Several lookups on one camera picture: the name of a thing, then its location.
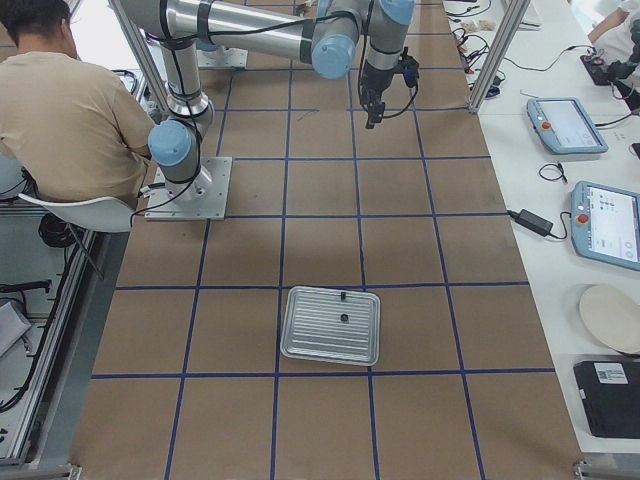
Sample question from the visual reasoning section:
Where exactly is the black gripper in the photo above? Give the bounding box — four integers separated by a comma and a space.
358, 69, 394, 129

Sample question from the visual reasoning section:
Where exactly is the silver metal tray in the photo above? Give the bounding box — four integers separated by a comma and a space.
280, 286, 381, 367

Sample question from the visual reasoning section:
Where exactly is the upper blue teach pendant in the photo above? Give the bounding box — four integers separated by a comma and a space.
526, 97, 608, 155

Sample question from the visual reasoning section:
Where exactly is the blue teach pendant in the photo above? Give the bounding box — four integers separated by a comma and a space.
571, 181, 639, 271
526, 97, 608, 155

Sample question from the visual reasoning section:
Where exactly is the black power adapter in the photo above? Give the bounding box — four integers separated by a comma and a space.
507, 209, 557, 238

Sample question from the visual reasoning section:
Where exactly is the lower blue teach pendant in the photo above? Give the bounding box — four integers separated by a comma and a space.
571, 181, 639, 271

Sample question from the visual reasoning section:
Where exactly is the white chair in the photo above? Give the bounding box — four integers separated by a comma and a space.
17, 192, 135, 281

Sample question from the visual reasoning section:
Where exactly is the person in beige shirt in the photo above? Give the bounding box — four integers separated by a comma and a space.
1, 1, 154, 207

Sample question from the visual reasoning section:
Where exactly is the beige round plate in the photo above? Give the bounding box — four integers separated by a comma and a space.
579, 285, 639, 355

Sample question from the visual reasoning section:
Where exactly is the black box device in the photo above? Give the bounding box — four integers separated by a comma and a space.
573, 361, 639, 439

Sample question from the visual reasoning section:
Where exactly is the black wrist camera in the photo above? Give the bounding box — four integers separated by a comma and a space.
398, 46, 419, 89

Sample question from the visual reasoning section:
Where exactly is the aluminium frame post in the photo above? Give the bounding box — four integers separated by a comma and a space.
468, 0, 530, 114

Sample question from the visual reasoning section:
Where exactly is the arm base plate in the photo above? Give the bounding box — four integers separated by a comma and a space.
144, 157, 233, 221

